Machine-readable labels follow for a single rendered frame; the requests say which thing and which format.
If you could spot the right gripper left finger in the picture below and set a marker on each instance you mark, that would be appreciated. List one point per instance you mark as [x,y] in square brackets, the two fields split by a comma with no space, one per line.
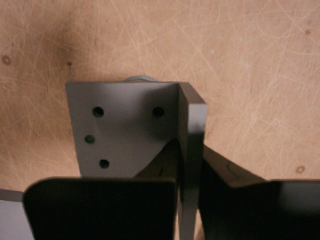
[143,207]

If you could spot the grey cylinder with screw holes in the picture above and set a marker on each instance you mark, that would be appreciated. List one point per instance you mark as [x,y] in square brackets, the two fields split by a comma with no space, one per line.
[157,110]

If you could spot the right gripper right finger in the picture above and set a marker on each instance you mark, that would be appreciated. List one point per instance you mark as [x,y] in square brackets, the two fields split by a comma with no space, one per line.
[232,206]

